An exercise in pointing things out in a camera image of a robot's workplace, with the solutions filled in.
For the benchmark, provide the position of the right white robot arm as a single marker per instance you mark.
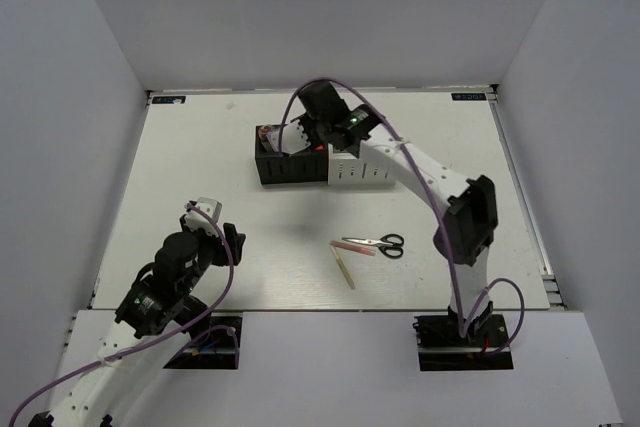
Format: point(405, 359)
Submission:
point(465, 208)

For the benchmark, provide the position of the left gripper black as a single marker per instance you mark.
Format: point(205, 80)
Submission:
point(235, 241)

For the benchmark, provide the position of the black handled scissors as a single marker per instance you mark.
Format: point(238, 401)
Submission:
point(390, 245)

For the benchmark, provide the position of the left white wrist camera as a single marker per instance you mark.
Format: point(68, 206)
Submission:
point(202, 214)

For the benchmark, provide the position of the slim orange pen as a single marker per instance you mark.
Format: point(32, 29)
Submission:
point(352, 248)

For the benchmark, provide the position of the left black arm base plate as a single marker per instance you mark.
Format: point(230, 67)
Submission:
point(218, 348)

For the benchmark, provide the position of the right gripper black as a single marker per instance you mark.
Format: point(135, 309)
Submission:
point(306, 122)

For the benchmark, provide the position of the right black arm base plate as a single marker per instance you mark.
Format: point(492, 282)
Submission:
point(441, 349)

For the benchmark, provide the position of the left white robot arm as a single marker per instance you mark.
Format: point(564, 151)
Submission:
point(158, 319)

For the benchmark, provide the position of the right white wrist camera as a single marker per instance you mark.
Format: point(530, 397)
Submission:
point(292, 139)

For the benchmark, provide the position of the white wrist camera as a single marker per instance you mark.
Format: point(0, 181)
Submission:
point(292, 139)
point(202, 214)

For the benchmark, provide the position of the black double pen holder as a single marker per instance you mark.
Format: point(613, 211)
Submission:
point(303, 167)

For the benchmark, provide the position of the white double pen holder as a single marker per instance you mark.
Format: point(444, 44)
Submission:
point(345, 170)

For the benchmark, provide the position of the slim yellow pen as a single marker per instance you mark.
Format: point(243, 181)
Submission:
point(343, 269)

